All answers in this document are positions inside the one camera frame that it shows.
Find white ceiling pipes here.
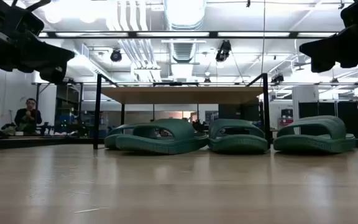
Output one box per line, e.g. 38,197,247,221
106,0,162,70

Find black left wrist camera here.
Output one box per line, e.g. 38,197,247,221
0,0,45,37

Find silver ceiling ventilation duct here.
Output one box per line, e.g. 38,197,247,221
163,0,208,63

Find thin hanging cable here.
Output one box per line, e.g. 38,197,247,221
261,0,266,75

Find black partition screens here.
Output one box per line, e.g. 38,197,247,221
298,101,358,138

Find white pillar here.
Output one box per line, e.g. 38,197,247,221
292,85,319,135

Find green rubber slide sandal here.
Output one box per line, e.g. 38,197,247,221
273,115,356,154
115,118,209,156
104,123,142,150

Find black overhead camera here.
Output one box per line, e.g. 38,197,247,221
215,39,232,62

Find person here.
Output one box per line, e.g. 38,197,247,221
14,98,42,135

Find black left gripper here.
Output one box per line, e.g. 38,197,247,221
0,18,76,85

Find wooden shelf with black frame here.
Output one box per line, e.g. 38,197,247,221
93,73,273,150

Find black round ceiling camera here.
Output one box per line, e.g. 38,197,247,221
110,49,123,63

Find red and black cabinet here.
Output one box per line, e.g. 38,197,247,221
280,108,294,130

